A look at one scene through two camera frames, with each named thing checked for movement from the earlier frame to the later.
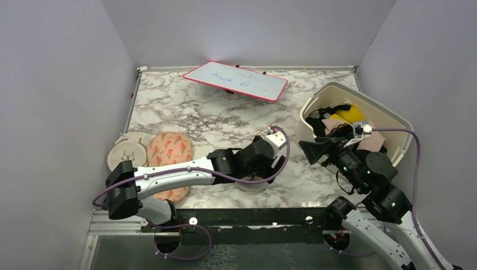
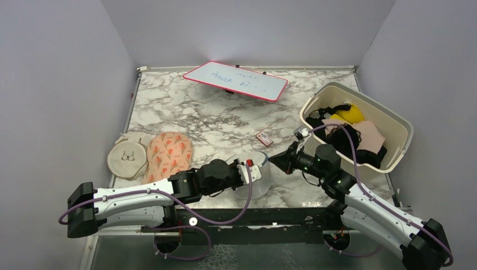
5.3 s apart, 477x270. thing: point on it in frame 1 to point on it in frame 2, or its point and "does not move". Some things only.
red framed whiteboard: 239,80 does not move
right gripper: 314,151 to 286,160
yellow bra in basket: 353,115 does not move
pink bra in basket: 372,142 does not move
